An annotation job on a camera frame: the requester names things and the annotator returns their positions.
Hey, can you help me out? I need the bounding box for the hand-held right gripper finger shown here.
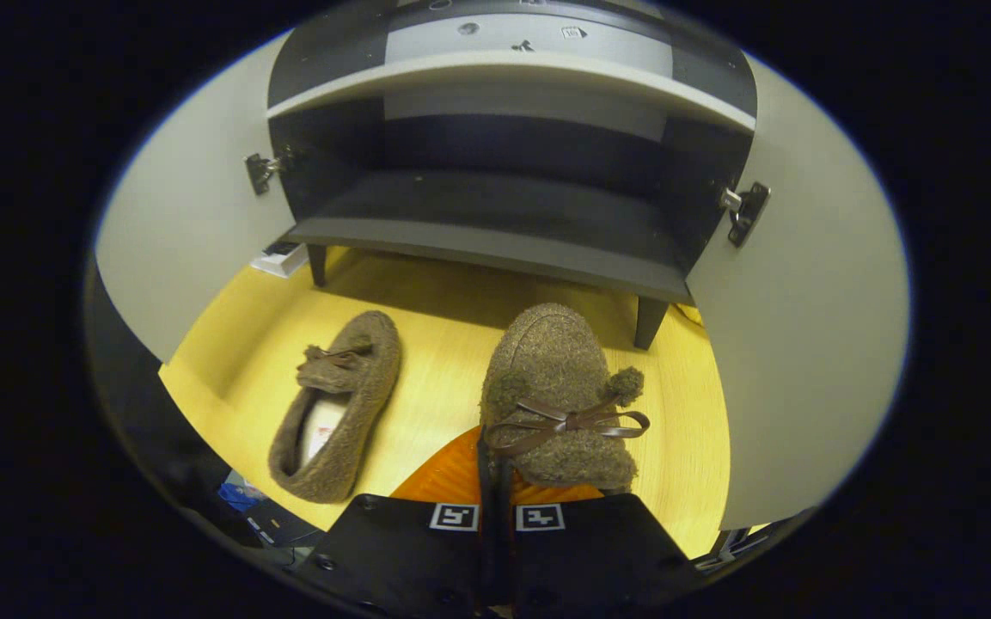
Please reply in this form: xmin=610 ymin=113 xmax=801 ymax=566
xmin=297 ymin=426 xmax=497 ymax=618
xmin=495 ymin=464 xmax=704 ymax=618

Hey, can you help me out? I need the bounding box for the brown fuzzy shoe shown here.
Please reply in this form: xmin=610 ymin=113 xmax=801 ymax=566
xmin=269 ymin=309 xmax=402 ymax=505
xmin=480 ymin=302 xmax=651 ymax=492

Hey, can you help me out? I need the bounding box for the grey shoe cabinet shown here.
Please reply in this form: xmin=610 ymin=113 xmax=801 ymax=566
xmin=266 ymin=0 xmax=759 ymax=351

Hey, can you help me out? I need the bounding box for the grey cabinet door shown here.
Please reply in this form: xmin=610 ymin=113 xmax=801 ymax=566
xmin=686 ymin=52 xmax=911 ymax=531
xmin=95 ymin=30 xmax=299 ymax=364

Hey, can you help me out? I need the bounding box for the metal door hinge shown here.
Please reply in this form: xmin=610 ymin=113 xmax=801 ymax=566
xmin=243 ymin=152 xmax=286 ymax=198
xmin=718 ymin=181 xmax=772 ymax=249

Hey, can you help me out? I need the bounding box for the small white box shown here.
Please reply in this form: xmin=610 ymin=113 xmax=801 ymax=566
xmin=250 ymin=241 xmax=312 ymax=279

